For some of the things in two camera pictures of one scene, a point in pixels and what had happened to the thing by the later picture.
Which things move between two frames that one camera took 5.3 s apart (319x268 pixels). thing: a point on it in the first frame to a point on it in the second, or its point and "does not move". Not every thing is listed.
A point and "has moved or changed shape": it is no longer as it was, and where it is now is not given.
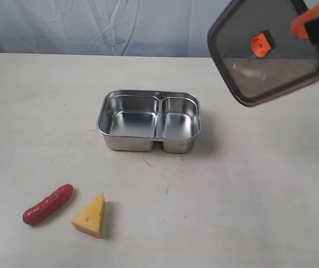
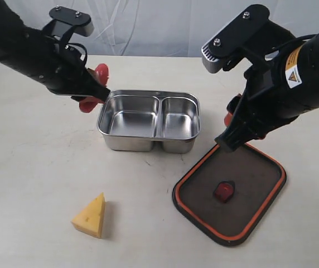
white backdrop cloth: (113, 28) does not move
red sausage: (50, 204) to (101, 72)
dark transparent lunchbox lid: (253, 43) has moved or changed shape
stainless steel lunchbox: (135, 120) does not move
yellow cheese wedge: (91, 220) does not move
